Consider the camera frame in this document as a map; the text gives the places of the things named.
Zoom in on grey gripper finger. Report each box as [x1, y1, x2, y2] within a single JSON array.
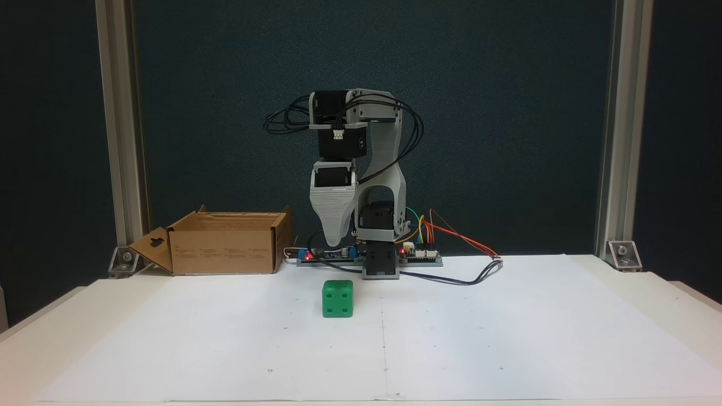
[[310, 186, 357, 247]]

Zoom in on green dice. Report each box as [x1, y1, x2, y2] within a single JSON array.
[[322, 280, 354, 319]]

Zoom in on small controller circuit board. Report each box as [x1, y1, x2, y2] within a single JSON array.
[[398, 241, 443, 267]]

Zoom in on open cardboard box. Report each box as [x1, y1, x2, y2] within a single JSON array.
[[129, 205, 293, 277]]

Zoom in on black servo cable loops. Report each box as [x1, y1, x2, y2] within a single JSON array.
[[338, 93, 425, 187], [264, 96, 316, 136]]

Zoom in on coloured jumper wires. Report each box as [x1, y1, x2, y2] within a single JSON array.
[[403, 207, 438, 246]]

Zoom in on orange and red wires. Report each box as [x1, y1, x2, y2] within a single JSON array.
[[426, 209, 500, 260]]

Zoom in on long black cable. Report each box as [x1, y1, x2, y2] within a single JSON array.
[[395, 257, 504, 286]]

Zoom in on metal corner bracket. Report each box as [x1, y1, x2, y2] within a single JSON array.
[[108, 245, 140, 279], [606, 240, 644, 272]]

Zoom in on aluminium frame post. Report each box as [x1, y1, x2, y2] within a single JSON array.
[[593, 0, 655, 257], [95, 0, 152, 251]]

